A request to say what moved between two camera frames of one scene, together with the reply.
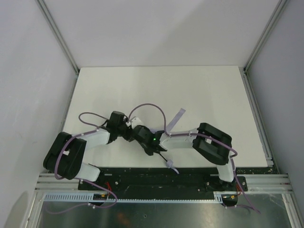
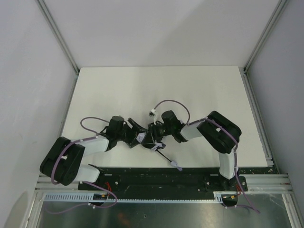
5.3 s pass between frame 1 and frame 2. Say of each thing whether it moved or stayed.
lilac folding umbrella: moved
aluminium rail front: stayed
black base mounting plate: stayed
